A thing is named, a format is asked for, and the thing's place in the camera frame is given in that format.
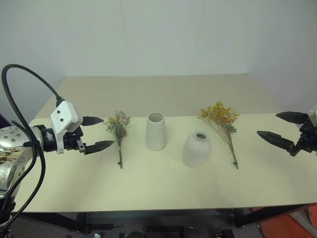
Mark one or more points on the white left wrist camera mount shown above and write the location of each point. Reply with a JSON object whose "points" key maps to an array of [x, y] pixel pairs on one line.
{"points": [[65, 114]]}

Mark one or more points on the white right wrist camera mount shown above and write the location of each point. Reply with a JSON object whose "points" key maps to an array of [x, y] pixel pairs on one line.
{"points": [[313, 112]]}

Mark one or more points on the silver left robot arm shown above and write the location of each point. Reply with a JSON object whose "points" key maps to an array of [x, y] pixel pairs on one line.
{"points": [[10, 138]]}

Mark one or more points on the tall tapered white vase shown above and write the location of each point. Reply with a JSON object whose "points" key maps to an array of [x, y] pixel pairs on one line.
{"points": [[155, 134]]}

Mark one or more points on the green and orange flower bunch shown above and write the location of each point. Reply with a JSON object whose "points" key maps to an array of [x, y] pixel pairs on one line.
{"points": [[118, 129]]}

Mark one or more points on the red orange floor object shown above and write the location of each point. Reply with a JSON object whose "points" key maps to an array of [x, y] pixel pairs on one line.
{"points": [[289, 225]]}

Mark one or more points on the rounded white narrow-mouth vase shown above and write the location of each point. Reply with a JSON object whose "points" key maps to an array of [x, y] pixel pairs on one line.
{"points": [[195, 151]]}

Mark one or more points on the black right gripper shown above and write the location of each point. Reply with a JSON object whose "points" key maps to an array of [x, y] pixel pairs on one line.
{"points": [[308, 138]]}

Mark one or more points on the dark rounded shape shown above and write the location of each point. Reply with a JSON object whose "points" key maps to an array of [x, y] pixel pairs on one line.
{"points": [[135, 234]]}

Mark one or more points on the black table frame bar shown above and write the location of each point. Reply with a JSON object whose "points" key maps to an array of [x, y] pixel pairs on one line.
{"points": [[49, 221], [270, 214]]}

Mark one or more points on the yellow dried flower bunch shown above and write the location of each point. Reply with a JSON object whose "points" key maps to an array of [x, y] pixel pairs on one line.
{"points": [[220, 114]]}

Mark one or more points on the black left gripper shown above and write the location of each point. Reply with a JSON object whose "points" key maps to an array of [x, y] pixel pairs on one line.
{"points": [[73, 142]]}

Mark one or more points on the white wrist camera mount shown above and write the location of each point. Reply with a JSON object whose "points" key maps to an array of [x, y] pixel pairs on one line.
{"points": [[65, 114], [313, 112]]}

